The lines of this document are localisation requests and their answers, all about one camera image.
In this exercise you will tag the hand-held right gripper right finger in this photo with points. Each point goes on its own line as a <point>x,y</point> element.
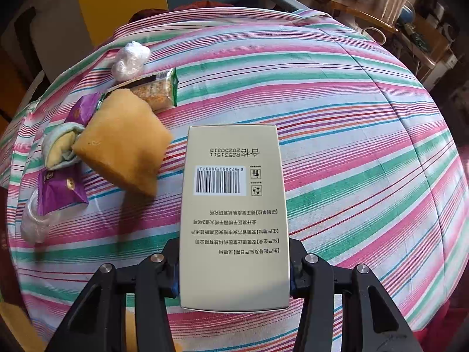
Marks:
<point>303,277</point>

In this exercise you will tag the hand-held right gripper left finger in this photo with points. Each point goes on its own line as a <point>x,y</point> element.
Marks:
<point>175,277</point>

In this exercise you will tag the beige carton box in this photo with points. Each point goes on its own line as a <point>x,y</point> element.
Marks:
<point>234,205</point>

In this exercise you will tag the beige sock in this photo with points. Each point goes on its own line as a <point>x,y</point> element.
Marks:
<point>60,146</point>

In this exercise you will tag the purple snack packet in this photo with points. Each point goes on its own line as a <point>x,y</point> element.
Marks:
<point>60,190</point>
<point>85,109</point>

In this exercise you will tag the striped bed sheet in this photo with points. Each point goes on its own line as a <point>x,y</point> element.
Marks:
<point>348,154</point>

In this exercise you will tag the yellow sponge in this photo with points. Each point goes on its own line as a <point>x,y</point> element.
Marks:
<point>121,143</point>

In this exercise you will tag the clear plastic cup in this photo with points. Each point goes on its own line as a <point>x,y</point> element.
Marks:
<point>34,223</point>

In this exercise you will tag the red blanket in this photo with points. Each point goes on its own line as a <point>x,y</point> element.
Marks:
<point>450,333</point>

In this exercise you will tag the golden yellow board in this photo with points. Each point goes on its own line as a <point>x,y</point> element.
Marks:
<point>9,330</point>

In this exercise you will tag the crumpled clear plastic wrap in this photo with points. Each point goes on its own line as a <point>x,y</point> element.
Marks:
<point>130,60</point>

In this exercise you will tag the dark red cloth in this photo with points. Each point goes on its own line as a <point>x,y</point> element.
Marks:
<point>154,10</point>

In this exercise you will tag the wooden shelf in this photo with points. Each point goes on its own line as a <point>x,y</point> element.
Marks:
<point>329,5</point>

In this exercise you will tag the white cushion with dark patch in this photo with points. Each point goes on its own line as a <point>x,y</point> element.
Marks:
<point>55,18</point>

